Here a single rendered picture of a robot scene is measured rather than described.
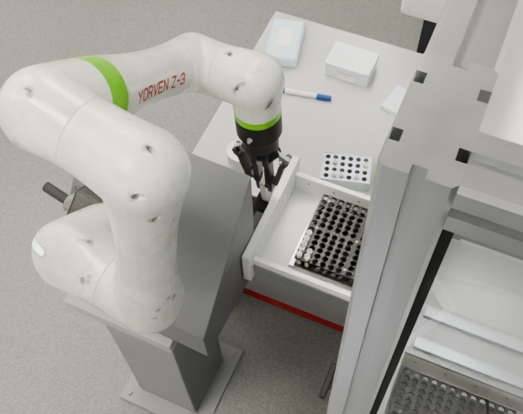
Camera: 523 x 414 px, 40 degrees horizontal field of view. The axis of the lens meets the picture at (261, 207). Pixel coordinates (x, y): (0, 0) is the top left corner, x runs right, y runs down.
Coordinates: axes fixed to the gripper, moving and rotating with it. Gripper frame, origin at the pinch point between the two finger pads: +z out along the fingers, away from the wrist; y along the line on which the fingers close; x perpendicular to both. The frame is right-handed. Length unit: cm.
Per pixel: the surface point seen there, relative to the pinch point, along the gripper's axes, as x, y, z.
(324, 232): 4.0, -15.5, 4.0
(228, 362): 12, 13, 91
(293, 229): 2.5, -7.5, 10.0
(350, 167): -22.9, -13.1, 16.0
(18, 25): -97, 162, 85
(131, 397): 34, 38, 91
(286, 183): -3.2, -4.0, 0.7
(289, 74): -48, 13, 16
